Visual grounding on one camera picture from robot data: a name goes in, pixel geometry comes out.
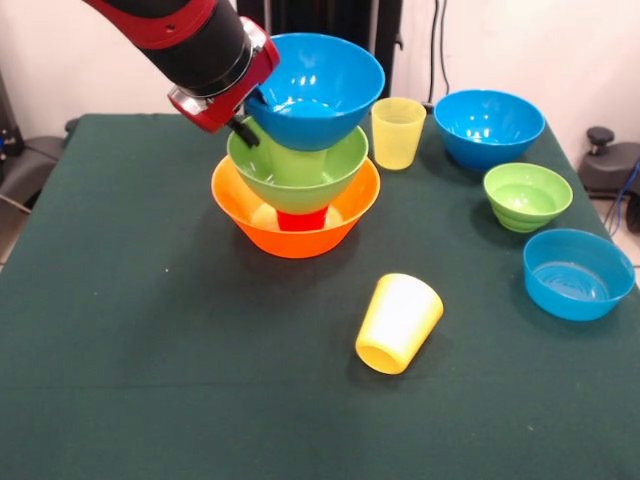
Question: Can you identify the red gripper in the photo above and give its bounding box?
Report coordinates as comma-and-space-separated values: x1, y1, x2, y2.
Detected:
167, 17, 282, 149

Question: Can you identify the green cup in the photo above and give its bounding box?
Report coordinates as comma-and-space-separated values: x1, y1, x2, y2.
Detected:
269, 145, 329, 188

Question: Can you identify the large blue bowl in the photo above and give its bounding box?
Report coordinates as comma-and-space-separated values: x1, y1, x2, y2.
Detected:
243, 32, 387, 153
432, 88, 547, 174

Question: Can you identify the large green bowl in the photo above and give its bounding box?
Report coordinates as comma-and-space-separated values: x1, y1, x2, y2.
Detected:
226, 124, 370, 215

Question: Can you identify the red cup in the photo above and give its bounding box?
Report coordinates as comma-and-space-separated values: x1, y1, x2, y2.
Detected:
277, 207, 331, 232

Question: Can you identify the large orange bowl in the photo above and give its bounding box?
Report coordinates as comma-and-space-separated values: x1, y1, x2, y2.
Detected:
210, 154, 382, 260

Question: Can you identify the pale translucent yellow cup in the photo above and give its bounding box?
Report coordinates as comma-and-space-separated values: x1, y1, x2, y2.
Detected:
370, 97, 428, 171

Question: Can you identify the black chair base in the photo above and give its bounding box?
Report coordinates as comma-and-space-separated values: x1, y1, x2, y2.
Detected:
0, 133, 66, 211

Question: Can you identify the black equipment case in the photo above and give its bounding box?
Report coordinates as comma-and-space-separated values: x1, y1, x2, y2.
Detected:
0, 69, 24, 161

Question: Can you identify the small green bowl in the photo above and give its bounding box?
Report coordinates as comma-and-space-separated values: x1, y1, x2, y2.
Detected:
482, 162, 574, 234

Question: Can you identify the dark green table cloth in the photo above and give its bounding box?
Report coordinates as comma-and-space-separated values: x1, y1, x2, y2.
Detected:
0, 113, 640, 480

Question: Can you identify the black knobbed equipment base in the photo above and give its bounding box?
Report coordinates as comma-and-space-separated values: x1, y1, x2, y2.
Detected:
579, 126, 640, 201

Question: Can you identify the small blue bowl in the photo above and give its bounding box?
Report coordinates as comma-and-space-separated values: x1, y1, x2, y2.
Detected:
523, 228, 637, 322

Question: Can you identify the black hanging cable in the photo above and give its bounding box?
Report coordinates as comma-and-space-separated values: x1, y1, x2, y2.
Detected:
426, 0, 451, 109

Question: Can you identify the blue cable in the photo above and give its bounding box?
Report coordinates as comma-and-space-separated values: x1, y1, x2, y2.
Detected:
604, 159, 640, 236

